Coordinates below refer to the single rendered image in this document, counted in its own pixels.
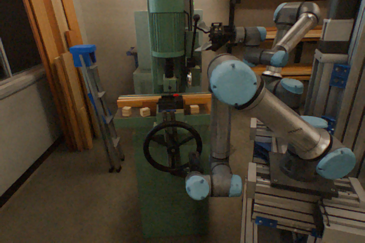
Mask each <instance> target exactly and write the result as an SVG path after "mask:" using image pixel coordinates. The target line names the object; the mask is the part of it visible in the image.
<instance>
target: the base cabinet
mask: <svg viewBox="0 0 365 243"><path fill-rule="evenodd" d="M196 150H197V144H196V145H180V146H179V151H180V159H181V165H183V164H185V163H187V162H188V153H189V152H196ZM149 153H150V155H151V157H152V158H153V159H154V160H155V161H156V162H157V163H159V164H161V165H163V166H168V162H167V153H166V147H149ZM134 155H135V164H136V174H137V183H138V189H139V199H140V208H141V218H142V222H141V223H142V233H143V238H156V237H164V236H179V235H195V234H207V229H208V211H209V198H208V197H206V198H204V199H203V200H200V201H196V200H194V199H192V198H191V197H190V196H189V195H188V193H187V191H186V189H185V178H182V177H177V176H173V175H171V174H170V173H169V172H164V171H160V170H158V169H156V168H154V167H152V166H151V164H150V163H149V162H148V161H147V160H146V158H145V156H144V153H143V148H134ZM209 155H210V144H206V145H203V149H202V153H201V155H200V168H203V169H204V173H202V175H210V164H209Z"/></svg>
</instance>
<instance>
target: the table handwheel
mask: <svg viewBox="0 0 365 243"><path fill-rule="evenodd" d="M167 127H180V128H183V129H185V130H187V131H189V132H190V133H191V134H192V135H191V136H189V137H188V138H186V139H184V140H182V141H180V142H177V141H176V140H175V138H173V134H169V142H168V143H166V142H164V141H161V140H159V139H157V138H154V137H153V135H154V134H155V133H157V132H158V131H160V130H161V129H164V128H167ZM194 138H195V139H196V142H197V150H196V152H199V157H200V155H201V153H202V149H203V143H202V139H201V137H200V135H199V133H198V132H197V130H196V129H195V128H193V127H192V126H190V125H189V124H187V123H184V122H180V121H166V122H163V123H160V124H158V125H157V126H155V127H153V128H152V129H151V130H150V131H149V132H148V133H147V135H146V137H145V139H144V142H143V153H144V156H145V158H146V160H147V161H148V162H149V163H150V164H151V166H152V167H154V168H156V169H158V170H160V171H164V172H180V171H183V169H184V168H186V167H188V162H187V163H185V164H183V165H181V166H176V167H175V155H176V154H178V152H179V146H180V145H182V144H184V143H185V142H187V141H189V140H191V139H194ZM150 140H153V141H156V142H158V143H160V144H162V145H163V146H165V147H167V152H168V154H170V155H172V167H168V166H163V165H161V164H159V163H157V162H156V161H155V160H154V159H153V158H152V157H151V155H150V153H149V142H150Z"/></svg>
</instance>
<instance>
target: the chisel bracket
mask: <svg viewBox="0 0 365 243"><path fill-rule="evenodd" d="M176 83H177V81H176V80H175V74H174V77H172V78H166V77H165V74H163V87H164V91H169V92H171V91H176V88H177V86H176ZM169 85H171V87H172V88H171V89H169V88H168V87H169Z"/></svg>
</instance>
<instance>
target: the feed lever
mask: <svg viewBox="0 0 365 243"><path fill-rule="evenodd" d="M193 19H194V20H195V23H194V32H193V41H192V50H191V56H190V58H186V66H187V68H194V67H195V66H196V59H195V58H193V52H194V44H195V39H196V31H197V23H198V21H199V20H200V15H199V14H194V15H193Z"/></svg>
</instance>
